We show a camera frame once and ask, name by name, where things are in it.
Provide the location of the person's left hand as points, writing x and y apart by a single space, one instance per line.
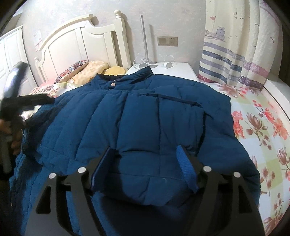
8 129

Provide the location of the patterned sailboat curtain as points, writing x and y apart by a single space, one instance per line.
240 43

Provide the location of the slim grey desk lamp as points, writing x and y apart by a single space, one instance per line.
145 62

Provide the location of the navy blue puffer jacket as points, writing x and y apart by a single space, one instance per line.
143 117

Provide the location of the gold wall socket plate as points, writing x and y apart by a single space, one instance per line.
167 41

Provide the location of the yellow pillow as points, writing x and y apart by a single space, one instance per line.
115 70

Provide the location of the white nightstand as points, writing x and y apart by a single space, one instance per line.
178 69

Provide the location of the white wardrobe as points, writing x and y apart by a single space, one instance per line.
12 52

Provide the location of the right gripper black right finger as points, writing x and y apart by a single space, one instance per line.
221 204

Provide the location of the white window bench cabinet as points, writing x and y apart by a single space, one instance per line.
279 91

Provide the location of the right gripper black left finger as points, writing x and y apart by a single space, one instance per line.
63 197

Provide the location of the beige patterned pillow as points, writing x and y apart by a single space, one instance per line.
89 72

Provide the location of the embroidered round cushion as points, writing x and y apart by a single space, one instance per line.
71 71

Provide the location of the white wooden headboard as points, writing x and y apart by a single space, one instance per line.
82 40

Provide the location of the white charger with cable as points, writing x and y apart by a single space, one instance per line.
169 61

